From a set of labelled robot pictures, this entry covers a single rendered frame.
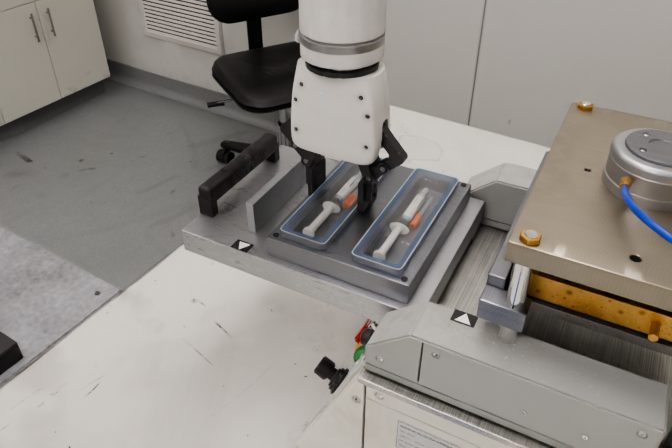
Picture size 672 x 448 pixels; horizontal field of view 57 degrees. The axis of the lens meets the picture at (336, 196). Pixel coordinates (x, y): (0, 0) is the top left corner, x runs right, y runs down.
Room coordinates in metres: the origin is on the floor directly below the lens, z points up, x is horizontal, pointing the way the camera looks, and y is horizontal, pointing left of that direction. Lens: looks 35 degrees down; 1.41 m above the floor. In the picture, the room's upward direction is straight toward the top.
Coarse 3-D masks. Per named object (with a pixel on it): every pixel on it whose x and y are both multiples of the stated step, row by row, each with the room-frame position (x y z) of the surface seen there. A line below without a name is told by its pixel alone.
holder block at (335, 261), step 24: (336, 168) 0.65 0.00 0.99; (408, 168) 0.65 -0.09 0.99; (384, 192) 0.60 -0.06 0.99; (456, 192) 0.60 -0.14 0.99; (288, 216) 0.55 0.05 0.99; (360, 216) 0.55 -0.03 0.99; (456, 216) 0.57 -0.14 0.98; (288, 240) 0.51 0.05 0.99; (336, 240) 0.51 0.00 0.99; (432, 240) 0.51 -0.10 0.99; (312, 264) 0.49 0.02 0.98; (336, 264) 0.48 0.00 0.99; (360, 264) 0.47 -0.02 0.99; (408, 264) 0.47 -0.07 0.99; (384, 288) 0.45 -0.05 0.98; (408, 288) 0.44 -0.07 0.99
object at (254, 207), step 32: (288, 160) 0.71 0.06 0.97; (256, 192) 0.63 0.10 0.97; (288, 192) 0.62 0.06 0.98; (192, 224) 0.57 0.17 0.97; (224, 224) 0.57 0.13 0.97; (256, 224) 0.55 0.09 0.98; (224, 256) 0.53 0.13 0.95; (256, 256) 0.51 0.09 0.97; (448, 256) 0.51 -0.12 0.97; (288, 288) 0.49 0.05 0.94; (320, 288) 0.47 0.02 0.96; (352, 288) 0.46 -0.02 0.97
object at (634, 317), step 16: (544, 288) 0.38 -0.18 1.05; (560, 288) 0.37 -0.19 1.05; (576, 288) 0.37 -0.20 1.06; (592, 288) 0.37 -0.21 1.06; (544, 304) 0.38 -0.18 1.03; (560, 304) 0.37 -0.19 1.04; (576, 304) 0.37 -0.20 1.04; (592, 304) 0.36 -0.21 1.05; (608, 304) 0.36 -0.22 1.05; (624, 304) 0.35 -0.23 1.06; (640, 304) 0.35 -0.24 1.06; (576, 320) 0.37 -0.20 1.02; (592, 320) 0.36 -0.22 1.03; (608, 320) 0.36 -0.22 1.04; (624, 320) 0.35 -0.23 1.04; (640, 320) 0.35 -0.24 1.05; (656, 320) 0.34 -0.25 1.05; (624, 336) 0.35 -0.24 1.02; (640, 336) 0.34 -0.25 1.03; (656, 336) 0.33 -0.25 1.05
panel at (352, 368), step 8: (360, 344) 0.54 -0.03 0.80; (352, 352) 0.55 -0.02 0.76; (352, 360) 0.49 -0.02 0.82; (360, 360) 0.43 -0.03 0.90; (344, 368) 0.51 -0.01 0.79; (352, 368) 0.45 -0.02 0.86; (360, 368) 0.41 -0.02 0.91; (344, 376) 0.45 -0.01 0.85; (352, 376) 0.41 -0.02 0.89; (336, 384) 0.44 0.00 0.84; (344, 384) 0.41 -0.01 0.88; (328, 392) 0.48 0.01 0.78; (336, 392) 0.42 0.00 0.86; (328, 400) 0.43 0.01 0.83; (320, 408) 0.44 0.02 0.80; (312, 416) 0.45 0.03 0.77; (304, 424) 0.45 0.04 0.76
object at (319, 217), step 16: (336, 176) 0.62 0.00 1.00; (352, 176) 0.62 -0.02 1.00; (320, 192) 0.58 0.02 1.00; (336, 192) 0.58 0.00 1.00; (352, 192) 0.58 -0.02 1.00; (304, 208) 0.55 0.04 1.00; (320, 208) 0.55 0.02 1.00; (336, 208) 0.55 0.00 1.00; (352, 208) 0.55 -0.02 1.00; (288, 224) 0.52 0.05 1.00; (304, 224) 0.52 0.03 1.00; (320, 224) 0.52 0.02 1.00; (336, 224) 0.52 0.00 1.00; (320, 240) 0.50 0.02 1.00
